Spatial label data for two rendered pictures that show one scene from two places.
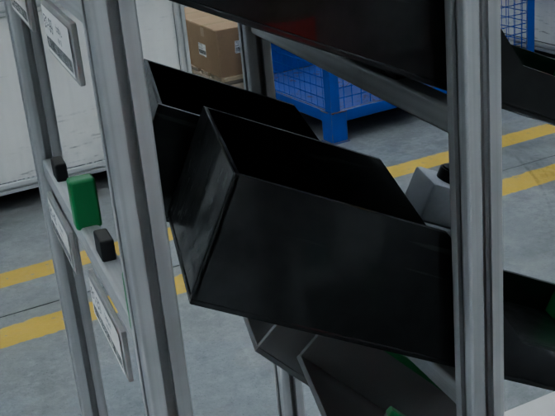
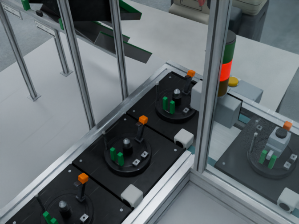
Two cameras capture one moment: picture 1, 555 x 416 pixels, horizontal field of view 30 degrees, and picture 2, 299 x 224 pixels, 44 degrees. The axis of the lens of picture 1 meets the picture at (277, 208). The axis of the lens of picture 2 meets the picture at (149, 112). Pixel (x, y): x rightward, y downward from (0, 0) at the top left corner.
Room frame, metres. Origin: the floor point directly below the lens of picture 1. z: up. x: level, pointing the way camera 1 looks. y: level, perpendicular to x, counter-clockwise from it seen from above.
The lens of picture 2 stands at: (-0.36, 0.30, 1.89)
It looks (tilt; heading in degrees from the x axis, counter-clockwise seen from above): 49 degrees down; 329
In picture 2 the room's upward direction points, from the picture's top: 3 degrees counter-clockwise
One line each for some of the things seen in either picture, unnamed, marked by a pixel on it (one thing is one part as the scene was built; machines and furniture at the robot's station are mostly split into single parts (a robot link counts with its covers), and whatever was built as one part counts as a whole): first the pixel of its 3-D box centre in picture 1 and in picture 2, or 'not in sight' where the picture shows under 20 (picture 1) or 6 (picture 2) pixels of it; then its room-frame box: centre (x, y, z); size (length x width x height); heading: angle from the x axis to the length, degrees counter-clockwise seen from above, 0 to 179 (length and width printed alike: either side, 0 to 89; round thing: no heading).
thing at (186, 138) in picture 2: not in sight; (176, 98); (0.30, -0.20, 1.01); 0.24 x 0.24 x 0.13; 19
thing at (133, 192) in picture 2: not in sight; (127, 147); (0.22, 0.03, 1.01); 0.24 x 0.24 x 0.13; 19
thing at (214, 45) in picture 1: (283, 36); not in sight; (6.07, -0.14, 0.20); 1.20 x 0.80 x 0.41; 116
